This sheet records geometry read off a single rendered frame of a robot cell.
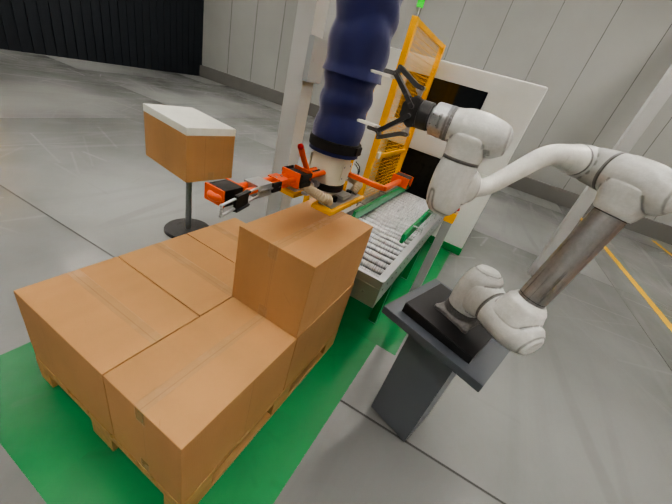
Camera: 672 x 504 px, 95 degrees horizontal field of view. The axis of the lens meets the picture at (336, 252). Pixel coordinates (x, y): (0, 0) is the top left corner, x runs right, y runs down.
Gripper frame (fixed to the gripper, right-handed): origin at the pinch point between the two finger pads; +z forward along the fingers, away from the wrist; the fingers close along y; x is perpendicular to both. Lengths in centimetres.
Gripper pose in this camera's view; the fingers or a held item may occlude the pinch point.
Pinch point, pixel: (368, 97)
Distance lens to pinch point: 103.8
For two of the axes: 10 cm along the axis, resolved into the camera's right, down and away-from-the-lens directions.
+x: 4.8, -3.3, 8.1
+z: -8.4, -4.4, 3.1
